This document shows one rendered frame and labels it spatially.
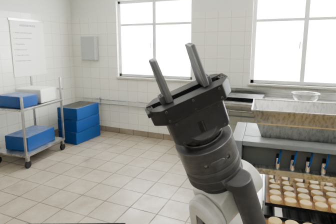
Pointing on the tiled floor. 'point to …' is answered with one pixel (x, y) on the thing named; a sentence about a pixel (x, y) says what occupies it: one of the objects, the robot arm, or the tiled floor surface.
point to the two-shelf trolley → (34, 125)
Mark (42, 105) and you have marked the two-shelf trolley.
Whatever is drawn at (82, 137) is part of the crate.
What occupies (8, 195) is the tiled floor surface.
